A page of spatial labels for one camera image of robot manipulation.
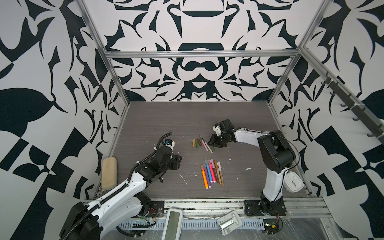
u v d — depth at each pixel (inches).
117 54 41.0
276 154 20.4
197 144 38.0
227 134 30.1
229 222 27.5
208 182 32.6
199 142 38.4
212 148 37.0
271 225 28.1
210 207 29.9
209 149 37.0
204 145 37.9
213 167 34.3
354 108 23.7
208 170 33.7
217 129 36.5
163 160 24.5
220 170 34.2
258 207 29.0
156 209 29.1
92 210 16.3
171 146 29.3
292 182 31.4
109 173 32.8
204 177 32.9
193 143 38.0
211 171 33.6
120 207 20.6
